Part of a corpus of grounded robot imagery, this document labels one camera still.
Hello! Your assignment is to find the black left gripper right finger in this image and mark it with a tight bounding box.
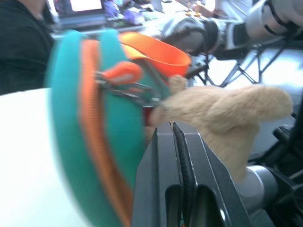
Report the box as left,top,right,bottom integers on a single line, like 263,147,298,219
173,121,252,227

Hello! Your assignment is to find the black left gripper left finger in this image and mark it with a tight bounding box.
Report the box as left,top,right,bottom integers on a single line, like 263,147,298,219
131,122,183,227

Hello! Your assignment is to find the orange and teal backpack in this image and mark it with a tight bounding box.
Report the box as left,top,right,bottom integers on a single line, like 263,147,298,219
45,28,192,227

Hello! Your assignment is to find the silver and black robot torso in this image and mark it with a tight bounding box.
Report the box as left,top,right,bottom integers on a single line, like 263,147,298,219
245,113,303,227

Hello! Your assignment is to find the tan fluffy plush charm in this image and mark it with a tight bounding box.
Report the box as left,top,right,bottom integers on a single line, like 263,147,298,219
151,75,294,183

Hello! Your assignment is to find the purple clutter pile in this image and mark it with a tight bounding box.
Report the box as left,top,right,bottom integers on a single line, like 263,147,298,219
104,0,145,27

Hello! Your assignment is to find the open laptop computer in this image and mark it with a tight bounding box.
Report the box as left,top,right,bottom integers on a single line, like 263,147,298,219
46,0,107,25

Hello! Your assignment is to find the person in black shirt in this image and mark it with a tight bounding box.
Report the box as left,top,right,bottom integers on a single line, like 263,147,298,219
0,0,54,96

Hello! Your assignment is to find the black folding truss frame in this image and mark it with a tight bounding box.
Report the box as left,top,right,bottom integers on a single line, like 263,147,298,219
189,44,303,87

